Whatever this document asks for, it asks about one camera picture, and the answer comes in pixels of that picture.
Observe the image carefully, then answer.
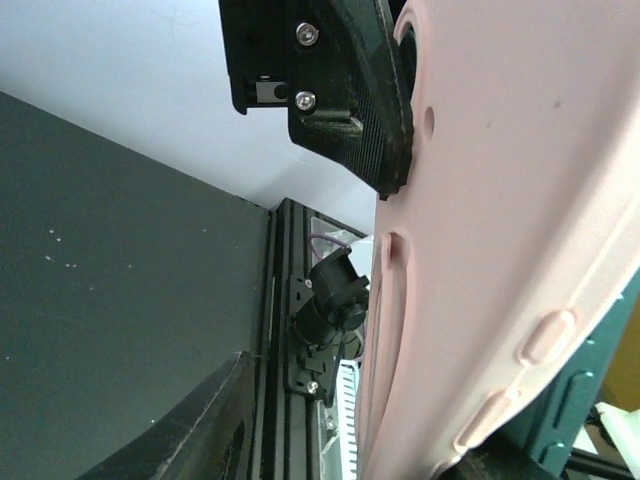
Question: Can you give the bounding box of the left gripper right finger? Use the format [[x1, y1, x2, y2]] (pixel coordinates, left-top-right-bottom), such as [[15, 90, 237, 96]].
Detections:
[[219, 0, 416, 200]]

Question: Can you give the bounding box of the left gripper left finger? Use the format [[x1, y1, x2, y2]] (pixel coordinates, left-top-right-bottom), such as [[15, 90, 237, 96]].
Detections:
[[89, 351, 255, 479]]

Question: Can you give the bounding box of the pink phone case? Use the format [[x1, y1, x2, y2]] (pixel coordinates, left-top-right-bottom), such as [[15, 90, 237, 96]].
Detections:
[[357, 1, 639, 479]]

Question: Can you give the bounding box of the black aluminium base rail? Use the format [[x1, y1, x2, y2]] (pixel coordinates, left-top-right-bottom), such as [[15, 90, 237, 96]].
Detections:
[[249, 199, 317, 479]]

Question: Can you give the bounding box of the light blue slotted cable duct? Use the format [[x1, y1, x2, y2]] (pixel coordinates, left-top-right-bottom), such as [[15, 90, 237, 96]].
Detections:
[[335, 360, 360, 480]]

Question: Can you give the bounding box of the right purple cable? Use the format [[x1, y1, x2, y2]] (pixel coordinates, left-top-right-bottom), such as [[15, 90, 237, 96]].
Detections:
[[307, 230, 349, 261]]

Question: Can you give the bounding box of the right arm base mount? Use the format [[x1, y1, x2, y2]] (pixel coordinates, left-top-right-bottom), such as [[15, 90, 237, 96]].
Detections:
[[286, 247, 369, 408]]

